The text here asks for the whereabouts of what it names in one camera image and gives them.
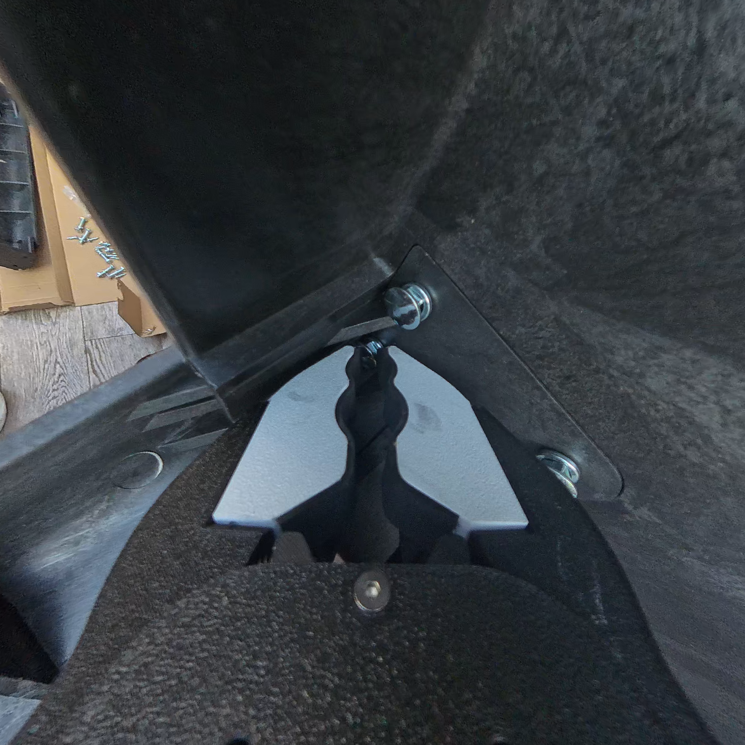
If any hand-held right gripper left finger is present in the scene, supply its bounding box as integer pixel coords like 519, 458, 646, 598
212, 346, 373, 563

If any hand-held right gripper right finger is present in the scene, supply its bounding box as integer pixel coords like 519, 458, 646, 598
370, 346, 530, 563

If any black metal bracket plate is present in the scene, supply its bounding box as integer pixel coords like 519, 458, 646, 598
389, 244, 624, 501

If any silver screw with washer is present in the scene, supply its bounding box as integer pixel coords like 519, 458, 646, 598
535, 447, 582, 499
383, 283, 433, 333

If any heap of small screws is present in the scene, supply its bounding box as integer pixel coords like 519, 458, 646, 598
63, 214, 128, 282

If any brown cardboard box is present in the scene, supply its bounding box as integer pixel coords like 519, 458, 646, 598
0, 76, 170, 338

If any smooth black board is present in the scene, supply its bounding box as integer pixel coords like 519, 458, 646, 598
0, 0, 496, 423

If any black ribbed plastic part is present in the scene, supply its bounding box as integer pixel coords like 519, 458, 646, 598
0, 84, 43, 271

